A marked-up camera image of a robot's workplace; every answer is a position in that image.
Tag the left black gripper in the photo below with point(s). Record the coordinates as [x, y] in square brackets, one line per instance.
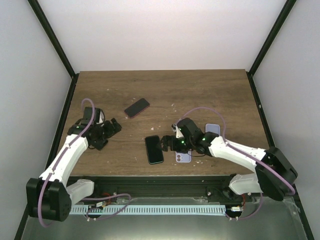
[111, 131]

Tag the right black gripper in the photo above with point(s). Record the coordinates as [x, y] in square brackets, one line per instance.
[166, 139]

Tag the lilac phone case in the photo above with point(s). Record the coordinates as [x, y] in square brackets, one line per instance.
[183, 157]

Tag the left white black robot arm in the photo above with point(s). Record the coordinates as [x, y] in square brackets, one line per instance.
[49, 197]

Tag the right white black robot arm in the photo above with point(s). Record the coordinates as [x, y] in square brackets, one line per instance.
[271, 172]

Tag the black phone with red edge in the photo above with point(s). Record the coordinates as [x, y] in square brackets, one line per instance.
[136, 108]

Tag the grey metal sheet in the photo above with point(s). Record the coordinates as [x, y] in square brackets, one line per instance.
[274, 221]

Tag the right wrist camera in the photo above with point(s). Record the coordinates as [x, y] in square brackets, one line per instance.
[177, 131]

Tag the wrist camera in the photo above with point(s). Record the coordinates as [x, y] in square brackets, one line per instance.
[177, 131]
[99, 116]

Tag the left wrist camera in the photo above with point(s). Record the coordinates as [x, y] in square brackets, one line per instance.
[99, 116]

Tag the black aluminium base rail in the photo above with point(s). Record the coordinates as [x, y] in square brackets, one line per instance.
[208, 187]

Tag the light blue slotted cable duct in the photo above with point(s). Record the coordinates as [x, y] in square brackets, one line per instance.
[202, 210]

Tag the left black frame post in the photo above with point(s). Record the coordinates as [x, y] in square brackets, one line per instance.
[43, 20]

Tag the black frame post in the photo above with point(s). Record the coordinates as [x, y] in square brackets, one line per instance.
[43, 20]
[276, 27]

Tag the right black frame post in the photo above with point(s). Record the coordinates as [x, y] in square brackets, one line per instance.
[276, 27]

